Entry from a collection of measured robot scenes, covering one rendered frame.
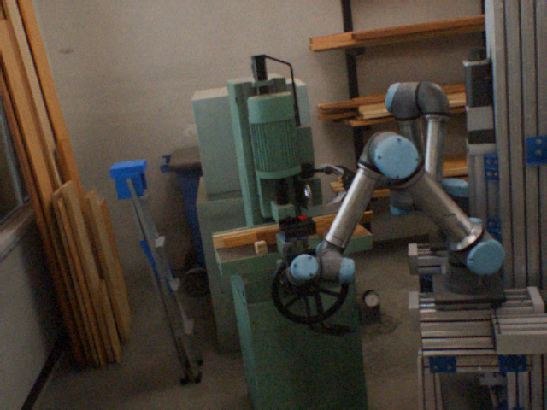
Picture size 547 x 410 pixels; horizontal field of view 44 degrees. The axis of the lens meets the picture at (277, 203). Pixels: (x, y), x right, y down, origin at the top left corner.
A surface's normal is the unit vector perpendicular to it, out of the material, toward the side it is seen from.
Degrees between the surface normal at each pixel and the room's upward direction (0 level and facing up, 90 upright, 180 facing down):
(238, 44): 90
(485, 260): 96
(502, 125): 90
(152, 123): 90
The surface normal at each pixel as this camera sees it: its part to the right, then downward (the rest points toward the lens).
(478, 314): -0.18, 0.29
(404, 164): 0.00, 0.16
